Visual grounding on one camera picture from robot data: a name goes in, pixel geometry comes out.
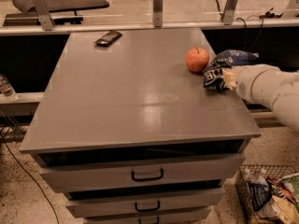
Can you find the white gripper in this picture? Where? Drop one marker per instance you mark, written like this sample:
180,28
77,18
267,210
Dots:
245,82

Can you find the blue kettle chip bag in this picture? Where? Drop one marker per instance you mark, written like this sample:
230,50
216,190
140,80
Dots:
213,73

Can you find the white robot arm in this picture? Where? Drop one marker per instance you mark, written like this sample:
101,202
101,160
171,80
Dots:
268,86

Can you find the red apple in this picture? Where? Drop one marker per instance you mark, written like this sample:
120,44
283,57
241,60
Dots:
197,59

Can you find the red snack bag in basket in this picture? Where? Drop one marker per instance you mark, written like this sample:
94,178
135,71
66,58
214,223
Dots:
278,189

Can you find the blue snack bag in basket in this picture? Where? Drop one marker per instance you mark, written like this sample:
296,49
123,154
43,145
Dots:
260,195

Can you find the green snack bag in basket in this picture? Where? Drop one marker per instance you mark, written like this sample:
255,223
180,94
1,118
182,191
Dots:
291,183

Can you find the tan snack bag in basket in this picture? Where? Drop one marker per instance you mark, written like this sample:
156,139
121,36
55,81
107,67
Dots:
281,209

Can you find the plastic bottle in basket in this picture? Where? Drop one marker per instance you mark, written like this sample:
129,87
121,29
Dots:
256,177

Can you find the grey drawer cabinet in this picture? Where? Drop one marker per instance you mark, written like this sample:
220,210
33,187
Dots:
134,100

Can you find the dark snack bar wrapper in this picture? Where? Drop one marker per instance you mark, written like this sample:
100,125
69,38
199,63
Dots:
107,39

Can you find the bottom grey drawer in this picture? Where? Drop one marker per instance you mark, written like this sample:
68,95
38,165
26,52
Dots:
159,217

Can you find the grey drawer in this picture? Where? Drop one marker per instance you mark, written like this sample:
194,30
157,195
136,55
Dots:
119,175
145,203
159,217

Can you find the top grey drawer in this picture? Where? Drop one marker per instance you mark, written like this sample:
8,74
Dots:
119,175

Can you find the middle grey drawer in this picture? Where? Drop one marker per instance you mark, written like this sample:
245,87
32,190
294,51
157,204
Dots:
145,203

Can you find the clear water bottle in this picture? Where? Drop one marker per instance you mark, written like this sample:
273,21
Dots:
7,90

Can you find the right metal bracket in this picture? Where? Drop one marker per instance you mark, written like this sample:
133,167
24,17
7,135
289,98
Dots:
228,14

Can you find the metal bracket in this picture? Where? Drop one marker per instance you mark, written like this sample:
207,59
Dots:
157,14
228,14
43,15

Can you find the middle metal bracket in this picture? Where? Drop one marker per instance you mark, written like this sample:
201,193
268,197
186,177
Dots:
157,14

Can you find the wire basket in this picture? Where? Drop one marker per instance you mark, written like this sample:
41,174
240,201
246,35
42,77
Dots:
243,191

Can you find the left metal bracket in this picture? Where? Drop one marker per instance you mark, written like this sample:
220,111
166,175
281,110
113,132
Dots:
43,15

